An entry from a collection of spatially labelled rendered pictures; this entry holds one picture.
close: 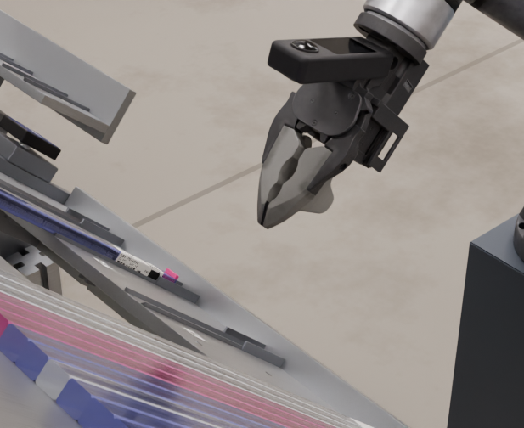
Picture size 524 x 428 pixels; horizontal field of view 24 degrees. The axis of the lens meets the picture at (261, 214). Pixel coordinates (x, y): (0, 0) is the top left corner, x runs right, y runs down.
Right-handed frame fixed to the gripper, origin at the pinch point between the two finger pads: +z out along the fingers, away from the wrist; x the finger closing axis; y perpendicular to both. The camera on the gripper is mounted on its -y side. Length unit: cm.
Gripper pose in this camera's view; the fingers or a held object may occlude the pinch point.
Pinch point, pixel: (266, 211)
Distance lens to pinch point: 111.4
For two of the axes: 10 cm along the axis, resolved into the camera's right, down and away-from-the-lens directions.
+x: -6.7, -4.3, 6.1
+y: 5.2, 3.1, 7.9
